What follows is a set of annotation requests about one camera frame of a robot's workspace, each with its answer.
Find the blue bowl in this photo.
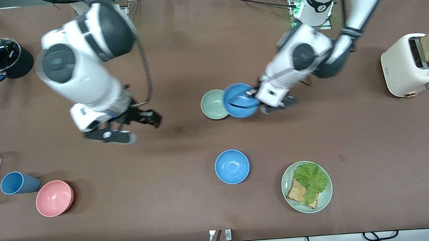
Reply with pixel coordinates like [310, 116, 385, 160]
[222, 81, 262, 120]
[213, 148, 251, 186]

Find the pale green bowl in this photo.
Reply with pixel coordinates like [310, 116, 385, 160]
[199, 88, 231, 121]

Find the pink bowl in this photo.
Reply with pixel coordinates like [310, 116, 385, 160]
[34, 179, 76, 218]

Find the green lettuce leaf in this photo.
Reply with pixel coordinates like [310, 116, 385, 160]
[293, 161, 331, 207]

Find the blue plastic cup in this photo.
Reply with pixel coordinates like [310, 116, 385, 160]
[0, 169, 42, 196]

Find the brown bread slice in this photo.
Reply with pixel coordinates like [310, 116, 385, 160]
[285, 176, 320, 212]

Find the glass lid with blue knob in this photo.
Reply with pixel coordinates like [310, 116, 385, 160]
[0, 37, 23, 72]

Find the pale green plate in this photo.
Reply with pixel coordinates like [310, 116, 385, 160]
[279, 159, 335, 216]

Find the cream white toaster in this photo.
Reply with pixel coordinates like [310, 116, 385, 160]
[378, 32, 429, 100]

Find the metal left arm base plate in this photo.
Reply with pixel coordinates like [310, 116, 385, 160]
[289, 0, 333, 33]

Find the black saucepan with blue handle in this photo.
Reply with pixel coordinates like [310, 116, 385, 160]
[0, 36, 38, 106]

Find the black cable on table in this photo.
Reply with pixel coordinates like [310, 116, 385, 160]
[207, 0, 299, 16]

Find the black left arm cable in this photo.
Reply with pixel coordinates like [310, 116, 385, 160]
[338, 0, 351, 32]

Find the black looped floor cable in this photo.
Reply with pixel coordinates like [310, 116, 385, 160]
[362, 229, 400, 241]

